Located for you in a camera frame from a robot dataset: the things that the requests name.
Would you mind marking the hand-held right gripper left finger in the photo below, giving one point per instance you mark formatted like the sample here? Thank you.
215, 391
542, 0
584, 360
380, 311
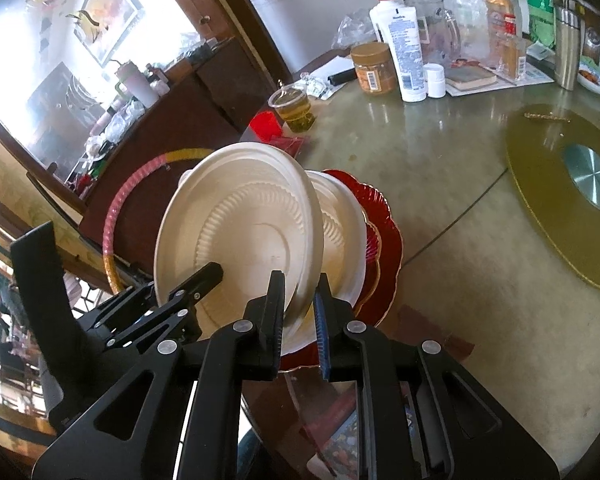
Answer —
267, 320

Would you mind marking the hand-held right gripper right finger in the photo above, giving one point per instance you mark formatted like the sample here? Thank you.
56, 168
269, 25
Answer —
321, 335

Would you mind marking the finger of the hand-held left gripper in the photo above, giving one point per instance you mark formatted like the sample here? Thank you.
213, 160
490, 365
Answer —
195, 285
130, 294

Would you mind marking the cream disposable bowl with tab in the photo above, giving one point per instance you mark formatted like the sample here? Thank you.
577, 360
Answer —
240, 220

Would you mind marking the large white disposable bowl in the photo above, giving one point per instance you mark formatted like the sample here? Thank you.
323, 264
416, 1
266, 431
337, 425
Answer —
363, 265

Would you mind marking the red heart-shaped printed plate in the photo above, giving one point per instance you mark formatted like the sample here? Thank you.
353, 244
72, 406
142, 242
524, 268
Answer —
392, 260

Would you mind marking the red round scalloped plate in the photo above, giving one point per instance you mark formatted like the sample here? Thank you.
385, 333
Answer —
370, 195

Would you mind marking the multicoloured hula hoop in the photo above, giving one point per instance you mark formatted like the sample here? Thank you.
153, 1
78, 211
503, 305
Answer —
130, 185

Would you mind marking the dark printed card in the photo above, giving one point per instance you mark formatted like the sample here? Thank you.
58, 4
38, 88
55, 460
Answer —
342, 447

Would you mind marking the small red plastic cup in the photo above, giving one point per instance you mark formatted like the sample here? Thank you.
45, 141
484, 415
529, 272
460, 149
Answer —
266, 127

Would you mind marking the dark wooden sideboard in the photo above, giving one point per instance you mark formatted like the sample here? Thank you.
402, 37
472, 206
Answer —
190, 110

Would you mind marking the plastic cup of tea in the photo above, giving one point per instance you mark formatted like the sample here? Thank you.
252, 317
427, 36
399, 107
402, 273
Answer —
295, 115

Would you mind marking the white tumbler with straw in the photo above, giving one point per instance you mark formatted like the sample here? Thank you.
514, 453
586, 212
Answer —
137, 85

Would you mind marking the crumpled clear wrapper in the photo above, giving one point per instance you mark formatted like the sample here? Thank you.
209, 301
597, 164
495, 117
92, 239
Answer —
316, 87

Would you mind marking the black cylindrical object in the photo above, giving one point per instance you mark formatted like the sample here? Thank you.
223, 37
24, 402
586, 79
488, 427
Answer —
341, 77

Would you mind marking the white paper sheet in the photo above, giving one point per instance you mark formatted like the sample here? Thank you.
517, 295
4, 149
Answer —
330, 65

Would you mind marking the peanut butter jar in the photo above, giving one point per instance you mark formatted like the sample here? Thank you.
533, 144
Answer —
372, 72

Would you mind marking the golden lazy susan turntable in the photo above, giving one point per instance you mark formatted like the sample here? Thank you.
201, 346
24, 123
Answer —
545, 185

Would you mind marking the small white bottle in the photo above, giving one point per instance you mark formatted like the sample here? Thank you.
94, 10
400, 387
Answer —
435, 82

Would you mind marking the dark hardcover book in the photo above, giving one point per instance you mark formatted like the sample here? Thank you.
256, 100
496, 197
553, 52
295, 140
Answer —
470, 79

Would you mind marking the white lotion tube red cap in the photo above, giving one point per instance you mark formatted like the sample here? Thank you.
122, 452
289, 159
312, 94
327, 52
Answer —
405, 50

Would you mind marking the crumpled clear plastic bag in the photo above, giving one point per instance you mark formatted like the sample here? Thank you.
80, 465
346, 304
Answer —
352, 30

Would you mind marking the clear glass pitcher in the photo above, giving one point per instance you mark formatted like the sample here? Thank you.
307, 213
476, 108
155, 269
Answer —
437, 30

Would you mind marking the printed paper leaflet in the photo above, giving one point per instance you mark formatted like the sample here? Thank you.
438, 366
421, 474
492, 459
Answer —
535, 72

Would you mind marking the amber liquid bottle red cap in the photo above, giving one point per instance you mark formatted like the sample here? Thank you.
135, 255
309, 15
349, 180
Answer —
514, 52

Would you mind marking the clear plastic packaging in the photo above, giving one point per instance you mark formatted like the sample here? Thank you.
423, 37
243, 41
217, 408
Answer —
467, 20

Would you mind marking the small plate with food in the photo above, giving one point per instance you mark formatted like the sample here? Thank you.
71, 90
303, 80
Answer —
592, 79

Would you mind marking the stainless steel thermos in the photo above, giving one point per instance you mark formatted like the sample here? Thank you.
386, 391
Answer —
567, 50

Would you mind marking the green soda bottle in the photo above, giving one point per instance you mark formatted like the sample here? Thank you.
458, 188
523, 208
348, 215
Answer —
540, 10

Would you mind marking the glass jar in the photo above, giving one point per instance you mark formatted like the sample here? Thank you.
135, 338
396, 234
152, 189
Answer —
592, 42

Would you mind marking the framed wall picture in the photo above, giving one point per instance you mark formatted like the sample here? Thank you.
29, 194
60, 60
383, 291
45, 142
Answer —
110, 5

